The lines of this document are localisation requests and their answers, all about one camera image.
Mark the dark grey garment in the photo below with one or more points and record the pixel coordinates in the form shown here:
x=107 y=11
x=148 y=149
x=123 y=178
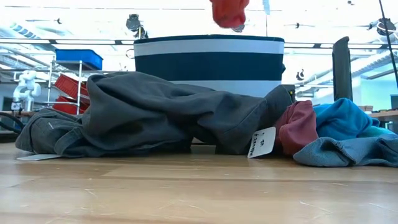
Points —
x=140 y=118

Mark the maroon garment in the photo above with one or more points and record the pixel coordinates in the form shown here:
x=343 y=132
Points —
x=297 y=127

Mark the coral orange garment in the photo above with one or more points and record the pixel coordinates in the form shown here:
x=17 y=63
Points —
x=230 y=12

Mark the bright blue garment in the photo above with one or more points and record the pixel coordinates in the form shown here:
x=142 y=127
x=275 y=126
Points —
x=342 y=121

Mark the blue-grey garment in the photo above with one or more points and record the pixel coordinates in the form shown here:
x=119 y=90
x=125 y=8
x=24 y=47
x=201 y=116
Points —
x=342 y=152

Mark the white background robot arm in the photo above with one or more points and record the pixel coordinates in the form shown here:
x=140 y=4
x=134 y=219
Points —
x=26 y=88

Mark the navy white-striped fabric bin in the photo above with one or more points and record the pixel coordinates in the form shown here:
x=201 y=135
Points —
x=211 y=65

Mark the handwritten white paper tag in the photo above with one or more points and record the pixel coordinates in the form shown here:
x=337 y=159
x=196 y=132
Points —
x=262 y=141

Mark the black ceiling fixture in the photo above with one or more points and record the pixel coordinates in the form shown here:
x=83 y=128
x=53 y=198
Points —
x=385 y=27
x=133 y=22

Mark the metal shelf rack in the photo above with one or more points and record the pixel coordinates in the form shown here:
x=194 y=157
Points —
x=80 y=93

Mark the blue storage bin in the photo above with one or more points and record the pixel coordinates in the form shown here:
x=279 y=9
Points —
x=77 y=59

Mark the plain white paper tag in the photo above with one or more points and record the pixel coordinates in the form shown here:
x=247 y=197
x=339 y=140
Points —
x=38 y=157

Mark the black upright post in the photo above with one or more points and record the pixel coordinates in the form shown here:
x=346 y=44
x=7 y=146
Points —
x=342 y=68

